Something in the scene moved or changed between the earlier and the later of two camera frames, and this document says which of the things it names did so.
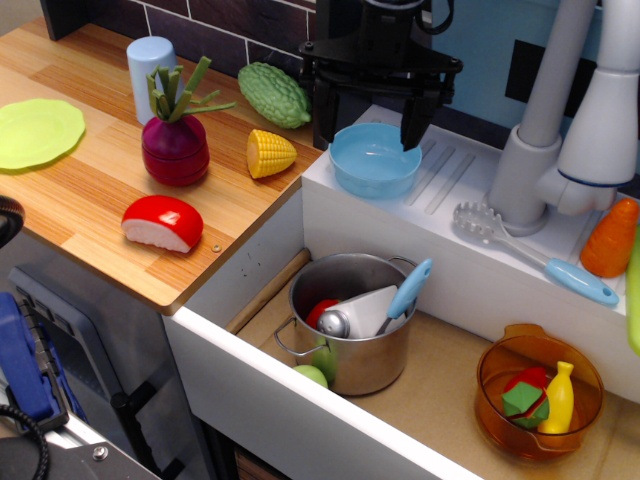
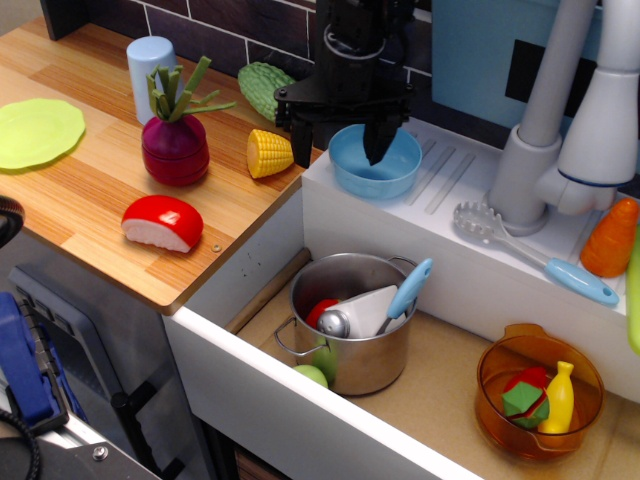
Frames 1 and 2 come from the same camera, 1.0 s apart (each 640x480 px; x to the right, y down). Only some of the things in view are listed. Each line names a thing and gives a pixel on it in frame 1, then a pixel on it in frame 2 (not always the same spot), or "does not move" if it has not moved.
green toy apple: (314, 373) does not move
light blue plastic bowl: (369, 160) does not move
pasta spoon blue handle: (486, 226) does not move
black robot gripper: (382, 46) → (353, 89)
